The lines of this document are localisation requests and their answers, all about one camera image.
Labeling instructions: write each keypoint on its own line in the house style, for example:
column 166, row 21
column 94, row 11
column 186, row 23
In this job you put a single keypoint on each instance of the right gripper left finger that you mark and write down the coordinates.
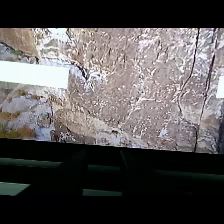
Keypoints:
column 71, row 176

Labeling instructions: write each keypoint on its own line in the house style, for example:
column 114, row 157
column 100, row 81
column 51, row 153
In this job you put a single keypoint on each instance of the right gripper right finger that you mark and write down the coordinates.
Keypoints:
column 136, row 176

